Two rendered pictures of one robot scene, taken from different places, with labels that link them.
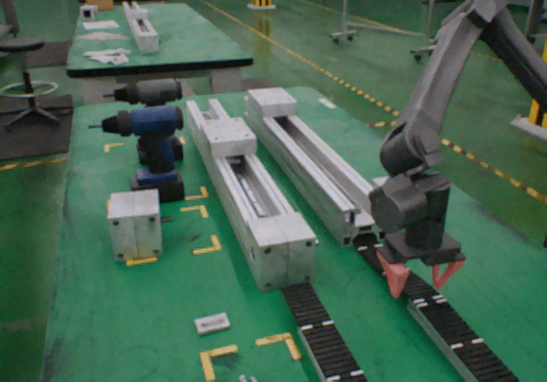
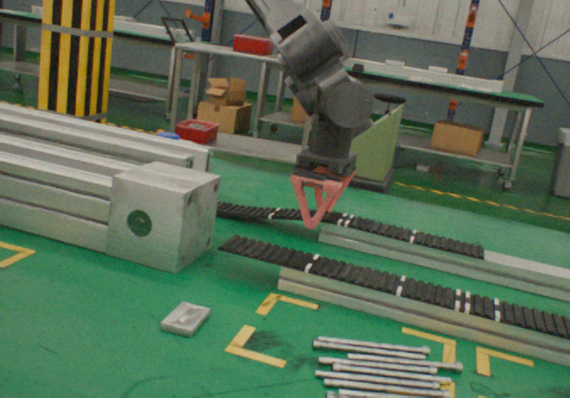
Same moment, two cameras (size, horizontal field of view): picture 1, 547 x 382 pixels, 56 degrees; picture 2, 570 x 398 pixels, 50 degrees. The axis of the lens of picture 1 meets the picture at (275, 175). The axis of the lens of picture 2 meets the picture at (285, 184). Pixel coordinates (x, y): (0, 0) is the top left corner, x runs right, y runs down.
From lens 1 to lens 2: 0.65 m
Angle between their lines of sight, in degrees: 56
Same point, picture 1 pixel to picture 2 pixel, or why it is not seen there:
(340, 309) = not seen: hidden behind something
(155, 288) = (21, 321)
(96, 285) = not seen: outside the picture
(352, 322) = not seen: hidden behind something
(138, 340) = (119, 381)
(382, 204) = (345, 94)
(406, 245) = (326, 157)
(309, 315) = (288, 258)
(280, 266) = (194, 225)
